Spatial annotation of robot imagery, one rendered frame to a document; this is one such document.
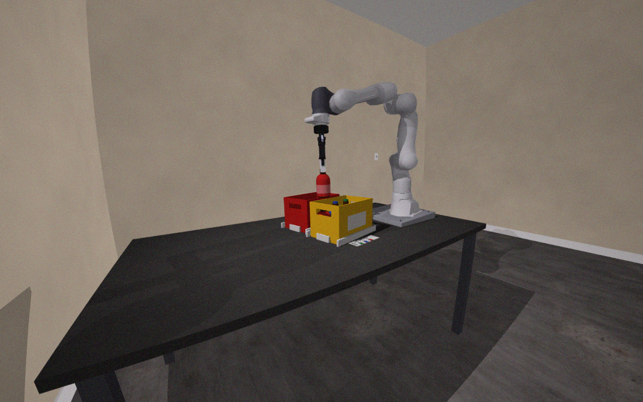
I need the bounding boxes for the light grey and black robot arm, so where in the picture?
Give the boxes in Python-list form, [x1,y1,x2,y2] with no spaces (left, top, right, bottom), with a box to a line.
[305,82,423,217]

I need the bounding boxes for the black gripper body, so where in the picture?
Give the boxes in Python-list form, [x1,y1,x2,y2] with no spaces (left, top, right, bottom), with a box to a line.
[314,125,329,138]

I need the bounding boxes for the red crate with dividers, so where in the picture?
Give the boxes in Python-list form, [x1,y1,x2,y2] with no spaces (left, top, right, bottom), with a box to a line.
[284,192,339,233]

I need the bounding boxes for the white paper strip with colored marks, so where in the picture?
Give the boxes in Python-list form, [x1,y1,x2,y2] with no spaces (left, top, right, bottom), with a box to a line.
[349,235,379,246]

